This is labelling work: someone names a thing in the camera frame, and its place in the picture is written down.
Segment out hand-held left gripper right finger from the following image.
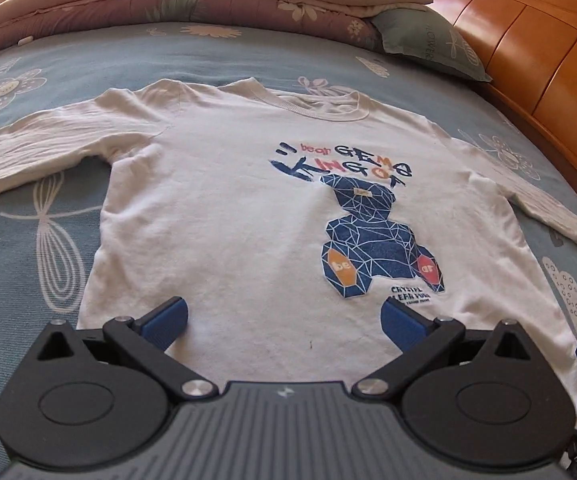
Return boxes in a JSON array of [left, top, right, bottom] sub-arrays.
[[352, 299, 539, 402]]

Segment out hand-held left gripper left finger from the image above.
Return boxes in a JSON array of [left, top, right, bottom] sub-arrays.
[[36, 295, 220, 404]]

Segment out white printed long-sleeve shirt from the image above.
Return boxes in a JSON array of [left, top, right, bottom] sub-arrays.
[[0, 77, 577, 431]]

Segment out blue floral bed sheet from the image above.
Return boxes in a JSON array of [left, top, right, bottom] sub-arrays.
[[0, 22, 577, 461]]

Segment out grey-blue printed pillow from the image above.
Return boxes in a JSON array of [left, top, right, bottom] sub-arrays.
[[371, 7, 491, 83]]

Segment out wooden bed headboard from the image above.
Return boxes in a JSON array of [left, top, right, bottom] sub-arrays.
[[401, 0, 577, 231]]

